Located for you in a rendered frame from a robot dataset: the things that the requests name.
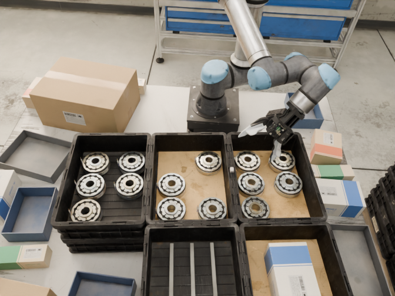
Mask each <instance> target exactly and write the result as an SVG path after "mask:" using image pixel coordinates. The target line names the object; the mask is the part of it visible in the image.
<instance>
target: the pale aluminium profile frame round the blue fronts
mask: <svg viewBox="0 0 395 296"><path fill-rule="evenodd" d="M365 3H366V0H359V2H358V4H357V6H356V9H355V10H349V9H329V8H310V7H299V6H280V5H264V7H263V12H277V13H288V14H307V15H326V16H346V17H352V19H351V21H350V24H349V26H348V28H342V31H344V32H346V33H345V36H344V35H343V33H342V31H341V33H340V35H339V38H338V40H339V41H338V42H337V41H331V40H323V41H318V40H307V39H288V38H270V37H269V36H263V39H264V41H265V43H271V44H282V45H301V46H319V47H329V48H330V51H331V54H332V58H331V57H321V56H306V57H307V58H308V59H309V60H310V61H312V62H319V63H332V64H333V65H332V67H333V69H334V70H335V71H336V72H337V70H336V69H337V67H338V65H339V63H340V61H341V58H342V56H343V54H344V51H345V49H346V46H347V44H348V42H349V40H350V37H351V35H352V33H353V30H354V28H355V26H356V23H357V21H358V19H359V16H360V14H361V12H362V9H363V7H364V4H365ZM153 4H154V13H155V29H156V47H157V56H158V58H157V59H156V62H157V63H163V62H164V58H162V53H174V54H185V55H204V56H222V57H231V55H232V54H233V53H234V51H216V50H206V49H186V48H167V47H165V46H164V45H163V42H164V38H165V37H166V38H185V39H204V40H214V41H233V42H236V39H237V36H236V35H221V34H210V33H191V32H179V31H173V32H172V31H166V18H165V6H179V7H190V8H210V9H222V8H221V7H220V5H219V3H218V2H213V1H193V0H153ZM159 6H162V10H161V13H160V11H159ZM336 48H339V51H338V52H337V49H336ZM271 56H272V59H273V60H284V59H285V57H286V56H287V55H283V54H273V53H271Z"/></svg>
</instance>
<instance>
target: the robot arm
mask: <svg viewBox="0 0 395 296"><path fill-rule="evenodd" d="M217 1H218V3H219V5H220V7H221V8H222V9H224V10H225V11H226V13H227V16H228V18H229V20H230V23H231V25H232V27H233V30H234V32H235V34H236V36H237V39H236V47H235V52H234V53H233V54H232V55H231V57H230V62H227V63H226V62H225V61H223V60H218V59H214V60H210V61H208V62H206V63H205V64H204V65H203V68H202V72H201V75H200V78H201V81H200V92H199V94H198V96H197V98H196V103H195V105H196V108H197V110H198V111H200V112H201V113H203V114H205V115H209V116H215V115H219V114H221V113H223V112H224V111H225V109H226V105H227V101H226V97H225V90H226V89H230V88H235V87H238V86H243V85H249V86H250V87H251V88H252V89H253V90H264V89H269V88H273V87H276V86H280V85H285V84H288V83H293V82H298V83H299V84H301V87H300V88H299V89H298V90H297V91H296V92H295V93H294V94H293V95H292V96H291V97H290V100H289V101H288V102H287V103H286V104H287V105H288V107H289V108H288V109H286V108H282V109H276V110H270V111H268V113H267V115H266V117H261V118H259V119H257V120H256V121H254V122H253V123H252V124H250V125H249V126H248V127H247V128H245V129H244V130H243V131H242V132H241V133H240V135H238V138H240V137H243V136H245V135H247V134H249V135H250V136H252V135H254V134H256V133H257V132H260V131H262V130H263V129H264V128H265V127H264V126H265V125H266V127H267V128H266V131H267V133H268V134H269V135H271V136H273V137H274V139H273V144H274V146H273V148H272V153H271V155H270V161H271V162H272V161H273V160H274V159H275V158H276V157H280V156H281V148H282V145H285V144H286V143H287V142H288V141H289V140H290V139H291V138H292V137H293V136H294V135H295V133H294V131H293V130H292V129H291V128H292V127H293V126H294V125H295V124H296V123H297V122H298V121H299V120H300V119H301V120H303V119H304V118H305V114H308V113H309V112H310V111H311V110H313V109H314V107H315V106H316V105H317V104H318V103H319V102H320V101H321V100H322V99H323V98H324V97H325V96H326V95H327V94H328V93H329V92H330V91H331V90H332V89H333V88H334V86H335V85H336V84H337V83H338V82H339V80H340V75H339V74H338V73H337V72H336V71H335V70H334V69H333V68H332V67H331V66H329V65H328V64H326V63H322V64H321V65H320V66H317V65H315V64H314V63H313V62H312V61H310V60H309V59H308V58H307V57H306V56H304V55H302V54H301V53H298V52H292V53H291V54H290V55H287V56H286V57H285V59H284V61H281V62H274V60H273V59H272V56H271V54H270V52H269V50H268V48H267V45H266V43H265V41H264V39H263V36H262V34H261V33H260V30H259V28H260V22H261V18H262V13H263V7H264V4H266V3H268V1H269V0H217ZM290 135H291V137H290V138H289V139H288V140H287V138H288V137H289V136H290ZM286 140H287V141H286Z"/></svg>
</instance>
